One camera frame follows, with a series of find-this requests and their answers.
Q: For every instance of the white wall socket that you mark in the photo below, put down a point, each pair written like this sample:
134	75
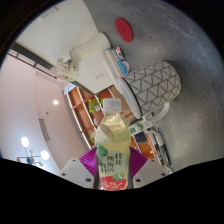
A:
99	76

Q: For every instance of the flat round red coaster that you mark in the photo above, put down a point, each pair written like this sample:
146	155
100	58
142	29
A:
124	29

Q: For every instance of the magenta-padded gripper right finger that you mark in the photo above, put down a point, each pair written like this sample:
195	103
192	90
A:
151	173

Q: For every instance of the wooden shelf unit with books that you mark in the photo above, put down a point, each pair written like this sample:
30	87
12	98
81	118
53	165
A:
81	113

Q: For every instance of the yellow drink bottle white cap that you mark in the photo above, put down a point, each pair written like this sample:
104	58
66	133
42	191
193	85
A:
112	140

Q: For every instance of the white ceramic vase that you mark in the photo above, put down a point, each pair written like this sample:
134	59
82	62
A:
91	46

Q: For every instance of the white mug grey triangle pattern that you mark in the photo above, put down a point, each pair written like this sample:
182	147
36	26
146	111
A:
153	86

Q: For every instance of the branched ceiling lamp round bulbs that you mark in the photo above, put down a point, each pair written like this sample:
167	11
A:
25	141

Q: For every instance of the recessed round ceiling light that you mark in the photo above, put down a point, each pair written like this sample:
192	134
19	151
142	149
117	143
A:
55	102

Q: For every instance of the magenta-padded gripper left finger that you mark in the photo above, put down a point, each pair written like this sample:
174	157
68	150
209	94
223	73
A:
75	173

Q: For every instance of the green white box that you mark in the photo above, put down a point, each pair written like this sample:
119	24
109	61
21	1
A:
136	127

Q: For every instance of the ceiling air vent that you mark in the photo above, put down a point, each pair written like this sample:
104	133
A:
44	130

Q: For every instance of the dark book stack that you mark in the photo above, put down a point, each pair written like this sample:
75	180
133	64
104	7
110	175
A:
160	150

